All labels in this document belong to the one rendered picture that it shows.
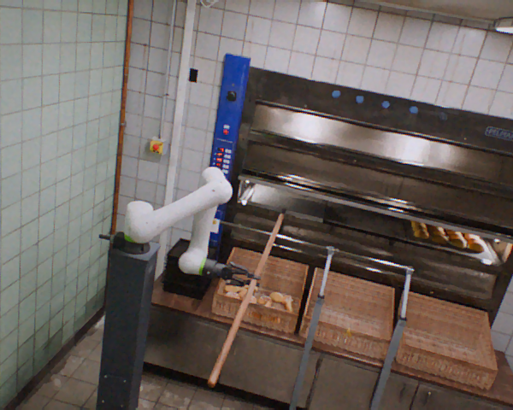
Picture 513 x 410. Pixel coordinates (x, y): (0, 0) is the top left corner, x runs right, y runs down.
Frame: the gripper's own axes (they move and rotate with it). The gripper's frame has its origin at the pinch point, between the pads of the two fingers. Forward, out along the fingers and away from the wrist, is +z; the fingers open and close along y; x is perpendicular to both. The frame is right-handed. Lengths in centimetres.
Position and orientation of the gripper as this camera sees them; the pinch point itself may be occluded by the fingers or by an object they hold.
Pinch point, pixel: (253, 280)
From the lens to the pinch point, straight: 258.5
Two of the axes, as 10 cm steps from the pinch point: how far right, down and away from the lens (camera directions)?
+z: 9.6, 2.4, -1.3
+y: -1.8, 9.2, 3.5
